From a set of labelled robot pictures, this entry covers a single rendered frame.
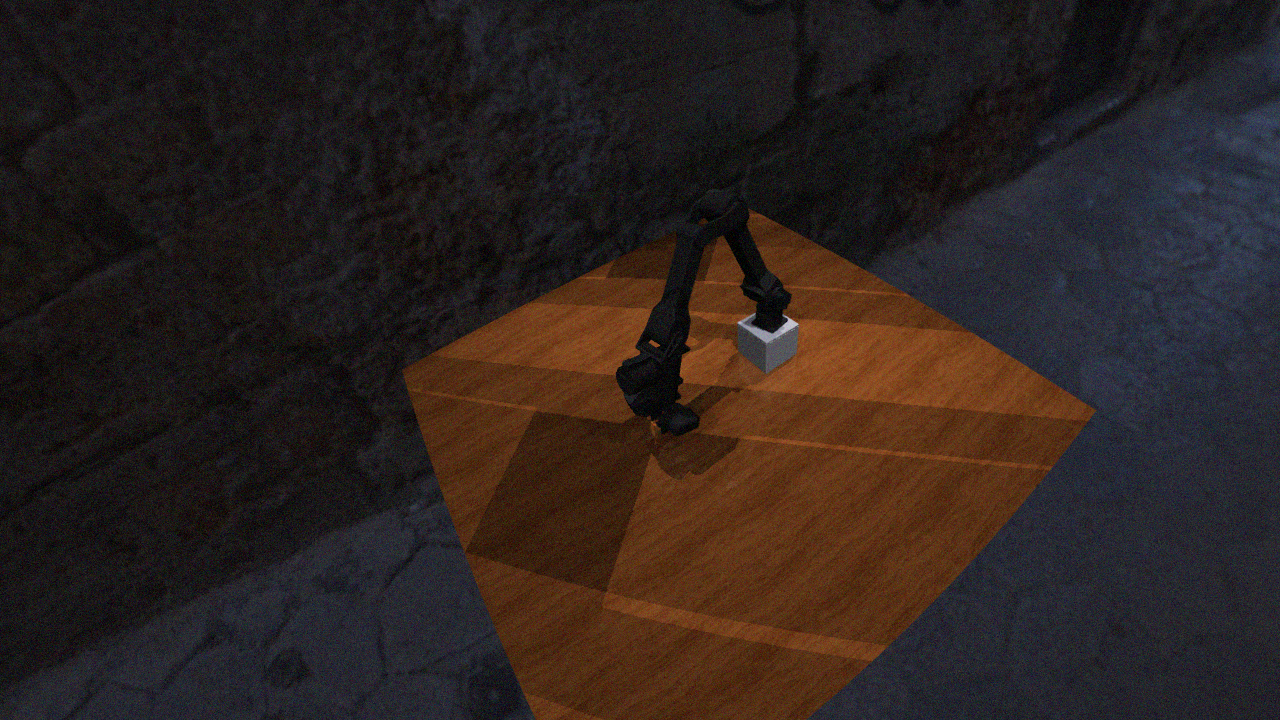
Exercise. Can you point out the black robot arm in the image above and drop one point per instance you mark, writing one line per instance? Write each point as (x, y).
(669, 322)

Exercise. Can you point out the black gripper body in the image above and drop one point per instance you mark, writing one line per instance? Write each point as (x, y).
(678, 420)

